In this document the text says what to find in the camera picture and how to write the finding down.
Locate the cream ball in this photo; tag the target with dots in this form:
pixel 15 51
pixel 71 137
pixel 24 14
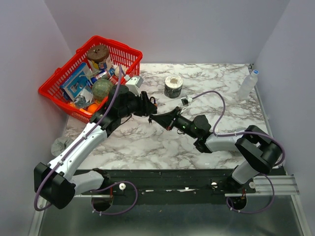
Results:
pixel 120 70

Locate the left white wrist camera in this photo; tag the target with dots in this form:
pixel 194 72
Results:
pixel 134 83

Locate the orange black padlock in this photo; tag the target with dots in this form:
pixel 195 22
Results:
pixel 153 101

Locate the clear plastic water bottle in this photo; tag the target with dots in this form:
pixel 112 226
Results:
pixel 247 85

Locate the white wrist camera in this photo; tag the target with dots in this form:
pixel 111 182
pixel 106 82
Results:
pixel 186 101
pixel 134 83

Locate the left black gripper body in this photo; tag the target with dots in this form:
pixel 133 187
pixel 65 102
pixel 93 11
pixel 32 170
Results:
pixel 139 109

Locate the black wrapped tissue roll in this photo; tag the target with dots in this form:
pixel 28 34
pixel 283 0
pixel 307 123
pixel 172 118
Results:
pixel 173 86

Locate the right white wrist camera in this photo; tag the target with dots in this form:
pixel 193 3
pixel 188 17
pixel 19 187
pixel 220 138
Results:
pixel 186 101

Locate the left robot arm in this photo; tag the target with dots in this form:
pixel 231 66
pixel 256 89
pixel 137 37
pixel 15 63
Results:
pixel 57 181

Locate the brown round lid container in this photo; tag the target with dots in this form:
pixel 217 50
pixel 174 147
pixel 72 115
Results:
pixel 98 53

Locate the green netted melon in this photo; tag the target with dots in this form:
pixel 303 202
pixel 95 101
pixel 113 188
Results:
pixel 101 89

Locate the orange fruit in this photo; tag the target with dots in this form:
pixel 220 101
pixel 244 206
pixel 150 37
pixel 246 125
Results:
pixel 92 108

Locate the blue white box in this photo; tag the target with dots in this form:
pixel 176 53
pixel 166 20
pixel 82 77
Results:
pixel 76 82

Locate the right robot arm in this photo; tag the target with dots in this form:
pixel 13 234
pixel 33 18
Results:
pixel 258 149

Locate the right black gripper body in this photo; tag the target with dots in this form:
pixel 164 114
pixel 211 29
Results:
pixel 182 122

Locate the aluminium frame rail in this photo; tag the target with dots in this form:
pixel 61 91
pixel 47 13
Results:
pixel 262 186

